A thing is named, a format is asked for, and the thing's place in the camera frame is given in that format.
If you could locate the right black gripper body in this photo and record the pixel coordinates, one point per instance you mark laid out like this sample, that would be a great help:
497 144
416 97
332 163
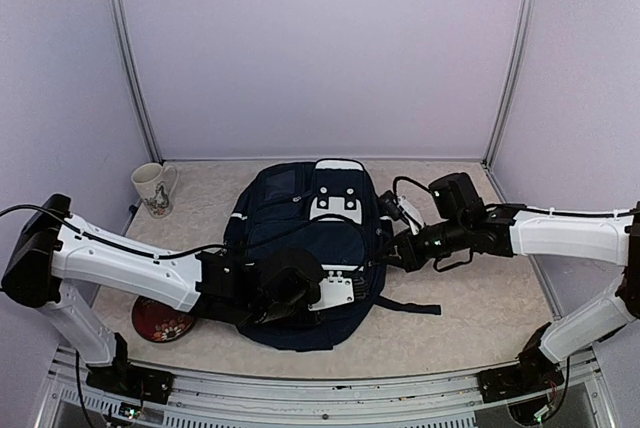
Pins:
418 256

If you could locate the navy blue student backpack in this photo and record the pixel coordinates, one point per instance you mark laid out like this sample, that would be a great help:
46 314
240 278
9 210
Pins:
329 208

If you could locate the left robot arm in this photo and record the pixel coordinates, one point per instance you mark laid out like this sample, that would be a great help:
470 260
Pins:
56 248

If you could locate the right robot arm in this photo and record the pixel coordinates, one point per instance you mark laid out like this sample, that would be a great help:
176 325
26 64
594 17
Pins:
508 230

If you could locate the red floral plate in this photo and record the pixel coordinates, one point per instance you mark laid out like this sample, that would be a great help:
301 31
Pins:
159 323

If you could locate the white patterned ceramic cup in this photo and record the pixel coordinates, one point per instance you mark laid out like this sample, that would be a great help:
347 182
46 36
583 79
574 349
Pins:
155 185

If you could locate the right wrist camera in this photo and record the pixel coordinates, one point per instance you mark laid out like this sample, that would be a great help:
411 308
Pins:
398 208

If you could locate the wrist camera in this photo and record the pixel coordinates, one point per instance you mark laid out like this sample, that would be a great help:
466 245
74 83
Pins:
340 287
398 208

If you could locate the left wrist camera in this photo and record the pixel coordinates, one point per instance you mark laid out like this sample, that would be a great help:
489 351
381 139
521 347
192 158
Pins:
340 287

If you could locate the front aluminium rail base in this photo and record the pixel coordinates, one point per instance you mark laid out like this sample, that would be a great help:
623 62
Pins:
207 399

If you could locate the right aluminium frame post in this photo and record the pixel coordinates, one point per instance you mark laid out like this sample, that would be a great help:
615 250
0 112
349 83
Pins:
517 54

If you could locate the aluminium frame post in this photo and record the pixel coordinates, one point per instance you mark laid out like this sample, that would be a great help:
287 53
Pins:
517 54
133 81

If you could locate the left aluminium frame post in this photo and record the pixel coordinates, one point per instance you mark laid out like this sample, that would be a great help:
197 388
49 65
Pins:
133 81

